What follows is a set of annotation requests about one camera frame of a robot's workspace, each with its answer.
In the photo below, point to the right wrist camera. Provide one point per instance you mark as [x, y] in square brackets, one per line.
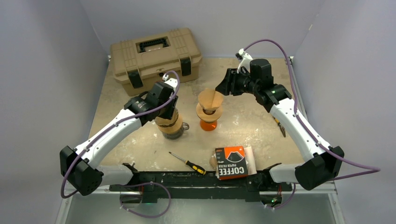
[245, 59]

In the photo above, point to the smoky glass carafe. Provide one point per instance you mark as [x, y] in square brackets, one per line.
[177, 134]

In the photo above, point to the wooden ring holder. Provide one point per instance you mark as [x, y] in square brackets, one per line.
[209, 118]
[173, 128]

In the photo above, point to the coffee paper filter box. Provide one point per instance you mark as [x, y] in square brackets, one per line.
[231, 162]

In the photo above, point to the tan plastic toolbox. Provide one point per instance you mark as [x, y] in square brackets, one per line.
[138, 63]

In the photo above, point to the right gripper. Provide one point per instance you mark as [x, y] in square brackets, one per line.
[229, 85]

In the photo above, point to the yellow handled pliers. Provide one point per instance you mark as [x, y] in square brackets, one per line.
[282, 129]

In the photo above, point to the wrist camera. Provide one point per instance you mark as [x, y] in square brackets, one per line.
[245, 59]
[173, 82]

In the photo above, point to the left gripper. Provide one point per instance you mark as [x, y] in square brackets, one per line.
[168, 115]

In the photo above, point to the brown paper coffee filter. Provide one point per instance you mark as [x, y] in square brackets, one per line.
[161, 122]

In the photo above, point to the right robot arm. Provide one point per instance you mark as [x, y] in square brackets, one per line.
[322, 162]

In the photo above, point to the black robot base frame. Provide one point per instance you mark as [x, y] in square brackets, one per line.
[150, 186]

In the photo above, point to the orange glass carafe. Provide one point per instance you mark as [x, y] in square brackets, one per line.
[208, 126]

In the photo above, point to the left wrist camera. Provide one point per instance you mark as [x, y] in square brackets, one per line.
[173, 82]

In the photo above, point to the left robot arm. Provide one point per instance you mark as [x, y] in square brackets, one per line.
[81, 166]

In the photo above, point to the yellow black screwdriver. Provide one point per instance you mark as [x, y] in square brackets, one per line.
[194, 166]

